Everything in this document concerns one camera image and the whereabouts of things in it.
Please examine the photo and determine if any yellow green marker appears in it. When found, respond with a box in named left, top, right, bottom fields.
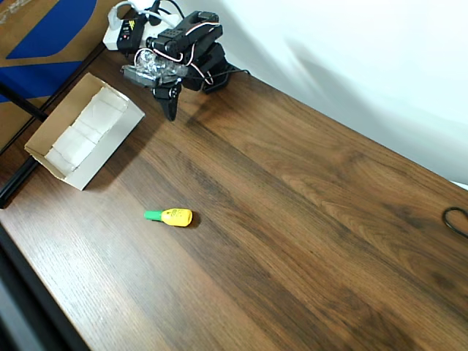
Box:
left=143, top=207, right=194, bottom=227

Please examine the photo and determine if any white cardboard tray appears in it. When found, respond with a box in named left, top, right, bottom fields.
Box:
left=23, top=72, right=146, bottom=192

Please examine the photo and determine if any black power adapter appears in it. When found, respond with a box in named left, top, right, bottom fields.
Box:
left=117, top=16, right=147, bottom=50

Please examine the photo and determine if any white power strip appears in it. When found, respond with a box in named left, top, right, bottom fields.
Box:
left=102, top=1, right=184, bottom=50

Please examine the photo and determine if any large brown blue-printed carton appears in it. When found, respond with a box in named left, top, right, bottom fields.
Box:
left=0, top=0, right=110, bottom=154

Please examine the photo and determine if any black stand pole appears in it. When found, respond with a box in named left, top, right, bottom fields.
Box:
left=0, top=82, right=49, bottom=121

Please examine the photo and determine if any black stand base bar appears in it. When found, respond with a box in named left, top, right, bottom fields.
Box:
left=0, top=160, right=39, bottom=209

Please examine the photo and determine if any tape-wrapped camera on gripper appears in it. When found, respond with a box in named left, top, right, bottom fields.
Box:
left=121, top=48, right=191, bottom=88

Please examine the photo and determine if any thin black camera cable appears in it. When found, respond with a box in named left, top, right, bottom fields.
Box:
left=204, top=68, right=252, bottom=88

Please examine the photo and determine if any looped black cable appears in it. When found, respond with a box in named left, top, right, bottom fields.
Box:
left=442, top=206, right=468, bottom=238

